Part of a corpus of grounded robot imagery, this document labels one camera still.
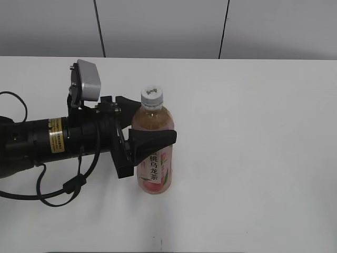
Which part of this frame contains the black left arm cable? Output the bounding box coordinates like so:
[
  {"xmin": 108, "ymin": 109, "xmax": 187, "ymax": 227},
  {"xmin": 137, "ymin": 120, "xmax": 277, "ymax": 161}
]
[{"xmin": 0, "ymin": 91, "xmax": 101, "ymax": 208}]

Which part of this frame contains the white bottle cap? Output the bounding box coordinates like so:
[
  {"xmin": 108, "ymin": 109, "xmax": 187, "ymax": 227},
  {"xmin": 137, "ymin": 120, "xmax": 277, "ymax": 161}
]
[{"xmin": 141, "ymin": 85, "xmax": 163, "ymax": 106}]

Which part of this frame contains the peach oolong tea bottle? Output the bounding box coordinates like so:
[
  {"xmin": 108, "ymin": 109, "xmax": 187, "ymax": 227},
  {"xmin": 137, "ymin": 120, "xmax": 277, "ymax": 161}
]
[{"xmin": 131, "ymin": 102, "xmax": 175, "ymax": 196}]

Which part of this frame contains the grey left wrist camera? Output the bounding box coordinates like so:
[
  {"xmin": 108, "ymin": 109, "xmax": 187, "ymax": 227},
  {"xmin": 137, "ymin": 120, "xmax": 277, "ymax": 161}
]
[{"xmin": 69, "ymin": 59, "xmax": 101, "ymax": 108}]

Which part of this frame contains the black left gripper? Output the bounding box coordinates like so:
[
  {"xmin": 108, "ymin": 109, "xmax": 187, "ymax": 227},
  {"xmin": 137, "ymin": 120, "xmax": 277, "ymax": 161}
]
[{"xmin": 65, "ymin": 95, "xmax": 177, "ymax": 179}]

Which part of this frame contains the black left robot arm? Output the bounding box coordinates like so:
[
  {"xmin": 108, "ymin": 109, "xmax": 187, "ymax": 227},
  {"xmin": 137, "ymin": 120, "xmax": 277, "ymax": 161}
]
[{"xmin": 1, "ymin": 96, "xmax": 177, "ymax": 178}]

